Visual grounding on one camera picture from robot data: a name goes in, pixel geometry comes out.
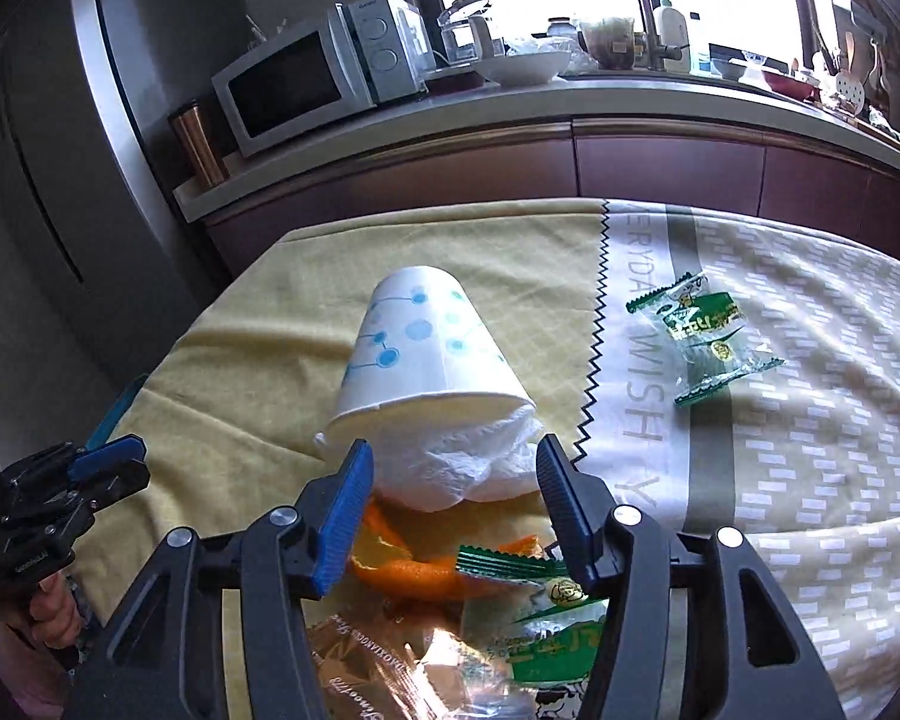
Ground orange peel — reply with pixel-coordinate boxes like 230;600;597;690
349;494;553;605

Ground white tissue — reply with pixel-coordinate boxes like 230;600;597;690
365;395;543;512

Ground green cow snack wrapper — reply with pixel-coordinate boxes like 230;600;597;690
455;546;608;718

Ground brown snack wrapper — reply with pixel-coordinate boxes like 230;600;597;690
308;614;536;720

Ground paper cup with blue dots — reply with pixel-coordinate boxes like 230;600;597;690
317;265;541;449

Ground green candy wrapper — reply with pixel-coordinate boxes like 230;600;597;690
626;271;785;408

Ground blue trash bin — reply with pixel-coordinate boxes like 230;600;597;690
84;376;148;450

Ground left hand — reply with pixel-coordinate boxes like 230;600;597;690
2;572;84;649

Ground yellow patterned tablecloth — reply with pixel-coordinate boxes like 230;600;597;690
76;199;900;718

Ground grey refrigerator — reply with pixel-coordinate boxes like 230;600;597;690
0;0;212;383

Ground brown lower cabinets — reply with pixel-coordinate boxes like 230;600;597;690
201;119;900;273

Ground copper thermos mug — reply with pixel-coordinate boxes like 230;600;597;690
169;101;229;190

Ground dark red lidded container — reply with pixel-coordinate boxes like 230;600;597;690
425;67;486;96

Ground white ceramic bowl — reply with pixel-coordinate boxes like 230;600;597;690
475;50;572;88

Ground white microwave oven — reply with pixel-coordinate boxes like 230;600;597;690
212;0;436;158

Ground glass electric kettle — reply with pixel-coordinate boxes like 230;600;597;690
437;0;505;65

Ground white soap bottle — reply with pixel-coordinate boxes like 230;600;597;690
655;0;692;75

